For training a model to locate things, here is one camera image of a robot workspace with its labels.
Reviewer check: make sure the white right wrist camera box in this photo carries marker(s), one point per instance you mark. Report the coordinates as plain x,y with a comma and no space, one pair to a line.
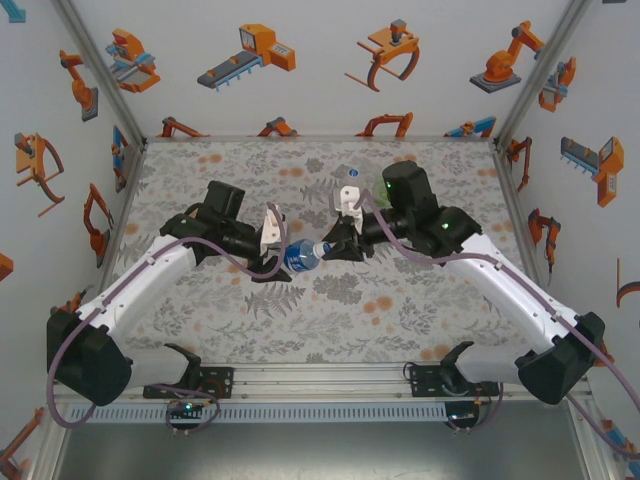
350,196

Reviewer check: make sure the blue label plastic bottle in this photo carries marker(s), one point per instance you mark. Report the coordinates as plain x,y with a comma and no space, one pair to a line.
300,257

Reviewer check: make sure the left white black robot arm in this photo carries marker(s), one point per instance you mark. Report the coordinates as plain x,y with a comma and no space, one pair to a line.
140,280

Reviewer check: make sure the aluminium back frame rail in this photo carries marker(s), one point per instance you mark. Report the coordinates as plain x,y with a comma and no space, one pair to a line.
320,138

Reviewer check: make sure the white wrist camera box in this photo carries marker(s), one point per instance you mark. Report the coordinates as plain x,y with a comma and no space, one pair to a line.
272,230
350,196

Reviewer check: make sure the grey metal sheet panel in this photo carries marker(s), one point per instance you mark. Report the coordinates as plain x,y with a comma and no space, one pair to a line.
320,450

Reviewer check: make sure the green label plastic bottle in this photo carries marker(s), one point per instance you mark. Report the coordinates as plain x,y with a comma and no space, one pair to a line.
379,192

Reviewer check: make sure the floral patterned table cover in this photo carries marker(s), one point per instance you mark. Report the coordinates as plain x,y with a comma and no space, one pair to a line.
330,345

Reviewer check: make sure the small green LED circuit board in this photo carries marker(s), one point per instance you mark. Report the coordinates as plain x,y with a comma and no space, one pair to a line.
461,416
184,407

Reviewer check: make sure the aluminium front frame rail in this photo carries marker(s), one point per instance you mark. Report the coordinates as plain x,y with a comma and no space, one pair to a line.
320,382

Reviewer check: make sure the slanted aluminium corner post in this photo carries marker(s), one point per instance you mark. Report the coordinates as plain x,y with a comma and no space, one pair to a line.
102,75
538,75

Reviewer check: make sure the clear unlabelled plastic bottle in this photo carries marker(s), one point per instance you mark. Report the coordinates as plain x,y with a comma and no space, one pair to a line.
356,182

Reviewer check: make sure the aluminium side frame rail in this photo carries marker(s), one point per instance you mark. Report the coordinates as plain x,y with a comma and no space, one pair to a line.
515,200
124,200

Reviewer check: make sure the aluminium lower frame leg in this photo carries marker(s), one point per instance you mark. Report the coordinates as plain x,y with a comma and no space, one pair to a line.
49,440
592,440

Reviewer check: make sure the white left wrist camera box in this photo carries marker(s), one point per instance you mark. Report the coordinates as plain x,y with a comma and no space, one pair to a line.
272,230

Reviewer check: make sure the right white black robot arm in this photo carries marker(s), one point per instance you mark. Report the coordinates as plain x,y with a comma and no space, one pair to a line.
515,295

